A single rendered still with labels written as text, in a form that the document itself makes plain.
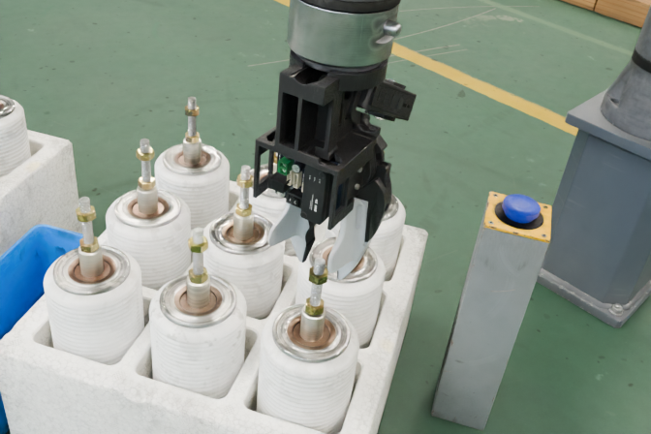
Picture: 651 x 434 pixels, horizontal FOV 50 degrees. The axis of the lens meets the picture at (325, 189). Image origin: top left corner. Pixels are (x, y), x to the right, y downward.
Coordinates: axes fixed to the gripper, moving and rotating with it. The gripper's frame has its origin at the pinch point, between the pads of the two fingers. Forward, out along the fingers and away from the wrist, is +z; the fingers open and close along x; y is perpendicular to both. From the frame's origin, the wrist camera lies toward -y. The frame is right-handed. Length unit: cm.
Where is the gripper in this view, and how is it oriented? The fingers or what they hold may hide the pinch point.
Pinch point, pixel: (326, 253)
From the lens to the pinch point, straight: 63.6
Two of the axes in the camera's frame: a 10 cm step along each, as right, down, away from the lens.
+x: 8.6, 3.5, -3.7
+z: -1.0, 8.2, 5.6
